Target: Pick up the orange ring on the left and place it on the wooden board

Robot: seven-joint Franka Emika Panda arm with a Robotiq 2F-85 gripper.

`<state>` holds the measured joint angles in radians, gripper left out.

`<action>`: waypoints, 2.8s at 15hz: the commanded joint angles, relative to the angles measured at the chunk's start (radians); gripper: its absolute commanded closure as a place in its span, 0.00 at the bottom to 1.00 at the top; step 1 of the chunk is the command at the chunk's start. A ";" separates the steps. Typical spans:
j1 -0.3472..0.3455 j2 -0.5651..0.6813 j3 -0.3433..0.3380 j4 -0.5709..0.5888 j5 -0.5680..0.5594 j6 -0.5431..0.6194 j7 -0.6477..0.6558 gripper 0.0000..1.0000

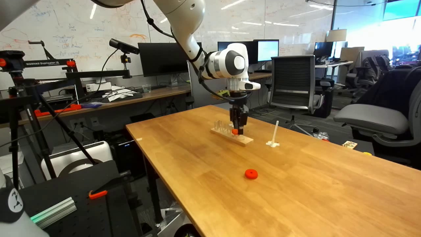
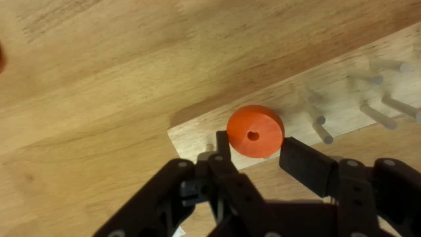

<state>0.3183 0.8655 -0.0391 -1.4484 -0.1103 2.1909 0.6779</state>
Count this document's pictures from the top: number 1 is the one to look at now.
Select dark background office chair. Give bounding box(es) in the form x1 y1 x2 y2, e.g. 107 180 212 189
344 54 394 96

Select clear plastic rod stand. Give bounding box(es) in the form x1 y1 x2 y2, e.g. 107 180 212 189
265 120 282 149

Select beige lamp shade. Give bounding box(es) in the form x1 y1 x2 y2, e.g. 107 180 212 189
327 27 349 43

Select grey office chair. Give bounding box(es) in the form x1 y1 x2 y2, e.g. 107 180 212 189
333 77 421 170

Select white robot controller box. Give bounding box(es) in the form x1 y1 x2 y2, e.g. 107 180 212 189
40 139 115 181

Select black clamp orange handle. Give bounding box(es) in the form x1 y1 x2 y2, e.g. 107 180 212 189
87 170 133 201

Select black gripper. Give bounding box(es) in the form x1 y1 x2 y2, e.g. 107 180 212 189
228 91 250 135

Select white papers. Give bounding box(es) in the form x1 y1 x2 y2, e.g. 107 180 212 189
102 87 140 102

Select black camera tripod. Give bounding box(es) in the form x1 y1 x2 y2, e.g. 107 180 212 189
0 39 133 185

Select long wooden desk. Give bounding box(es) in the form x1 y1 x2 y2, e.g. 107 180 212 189
35 71 274 129

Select black cap with logo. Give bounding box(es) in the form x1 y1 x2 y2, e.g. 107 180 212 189
0 185 27 224

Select black table leg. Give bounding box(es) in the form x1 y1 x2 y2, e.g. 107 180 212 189
142 159 166 225

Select silver metal tube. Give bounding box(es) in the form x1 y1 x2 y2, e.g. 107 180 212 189
29 196 78 230

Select large black computer monitor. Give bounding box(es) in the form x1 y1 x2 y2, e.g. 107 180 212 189
137 41 203 76

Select red tool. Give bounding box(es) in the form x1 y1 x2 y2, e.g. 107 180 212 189
33 102 85 118

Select black stereo camera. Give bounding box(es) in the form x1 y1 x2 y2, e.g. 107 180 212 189
108 37 142 56

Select black mesh office chair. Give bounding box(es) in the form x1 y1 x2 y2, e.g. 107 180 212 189
267 55 334 120

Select black equipment case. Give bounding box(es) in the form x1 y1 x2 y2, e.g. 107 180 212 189
19 159 142 237

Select lit computer monitor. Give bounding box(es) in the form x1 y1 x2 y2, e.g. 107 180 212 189
254 38 281 63

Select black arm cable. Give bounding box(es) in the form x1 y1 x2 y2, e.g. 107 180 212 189
138 0 232 101

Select wooden peg board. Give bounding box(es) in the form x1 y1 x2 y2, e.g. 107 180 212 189
211 118 256 146

